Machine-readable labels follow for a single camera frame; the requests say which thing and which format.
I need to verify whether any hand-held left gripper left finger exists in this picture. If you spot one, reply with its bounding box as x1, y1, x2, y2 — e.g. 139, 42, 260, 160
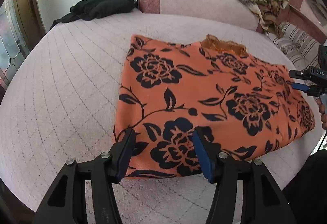
32, 129, 136, 224

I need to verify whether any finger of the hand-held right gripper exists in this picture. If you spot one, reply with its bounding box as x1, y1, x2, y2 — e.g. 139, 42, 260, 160
291, 82, 311, 93
288, 69, 311, 80

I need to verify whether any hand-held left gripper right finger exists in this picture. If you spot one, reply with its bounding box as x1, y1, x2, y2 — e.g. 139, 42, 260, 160
192, 126, 296, 224

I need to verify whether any orange floral long-sleeve shirt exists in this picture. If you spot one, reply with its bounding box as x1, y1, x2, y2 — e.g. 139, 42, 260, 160
113, 34, 316, 180

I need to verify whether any person's right hand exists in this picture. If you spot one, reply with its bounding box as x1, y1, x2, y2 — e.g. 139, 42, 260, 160
316, 97, 327, 130

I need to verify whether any striped floral blanket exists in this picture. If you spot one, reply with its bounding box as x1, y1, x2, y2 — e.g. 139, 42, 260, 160
265, 22, 327, 72

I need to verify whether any maroon blanket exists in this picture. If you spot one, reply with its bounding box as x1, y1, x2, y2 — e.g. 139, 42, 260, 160
255, 0, 327, 46

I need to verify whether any pink quilted bed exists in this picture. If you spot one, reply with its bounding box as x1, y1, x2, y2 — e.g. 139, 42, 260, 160
0, 11, 318, 224

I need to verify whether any black crumpled cloth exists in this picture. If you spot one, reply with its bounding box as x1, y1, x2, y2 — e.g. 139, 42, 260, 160
49, 0, 136, 30

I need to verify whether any wooden door with stained glass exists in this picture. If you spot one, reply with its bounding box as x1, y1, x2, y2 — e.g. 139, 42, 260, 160
0, 0, 48, 98

